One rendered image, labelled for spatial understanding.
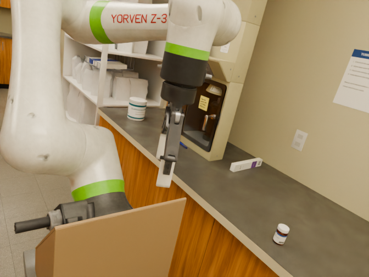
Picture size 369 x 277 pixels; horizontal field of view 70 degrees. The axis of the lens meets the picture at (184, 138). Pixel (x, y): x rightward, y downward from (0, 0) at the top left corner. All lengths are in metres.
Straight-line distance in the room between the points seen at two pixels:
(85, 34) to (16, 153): 0.42
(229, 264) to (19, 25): 1.09
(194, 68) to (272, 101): 1.30
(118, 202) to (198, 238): 0.75
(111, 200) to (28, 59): 0.35
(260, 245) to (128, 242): 0.58
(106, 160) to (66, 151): 0.12
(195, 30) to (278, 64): 1.32
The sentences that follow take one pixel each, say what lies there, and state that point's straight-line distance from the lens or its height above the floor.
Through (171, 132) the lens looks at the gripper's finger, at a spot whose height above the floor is 1.39.
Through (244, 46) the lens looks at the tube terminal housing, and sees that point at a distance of 1.47.
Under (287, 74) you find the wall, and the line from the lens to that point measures 1.77.
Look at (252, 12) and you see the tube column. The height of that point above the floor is 1.76.
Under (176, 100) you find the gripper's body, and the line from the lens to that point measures 0.55.
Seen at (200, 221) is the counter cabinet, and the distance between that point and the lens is 1.30.
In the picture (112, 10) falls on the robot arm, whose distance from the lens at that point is 0.80.
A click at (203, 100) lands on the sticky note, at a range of 1.57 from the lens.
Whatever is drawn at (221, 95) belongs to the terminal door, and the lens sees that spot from 1.47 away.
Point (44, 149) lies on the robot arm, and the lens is 0.57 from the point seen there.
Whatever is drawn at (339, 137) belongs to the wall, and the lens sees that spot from 1.62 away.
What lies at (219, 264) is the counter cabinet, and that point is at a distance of 1.29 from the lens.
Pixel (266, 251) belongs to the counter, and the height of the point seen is 0.94.
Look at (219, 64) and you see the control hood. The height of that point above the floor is 1.49.
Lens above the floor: 1.57
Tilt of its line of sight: 20 degrees down
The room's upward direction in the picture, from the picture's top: 13 degrees clockwise
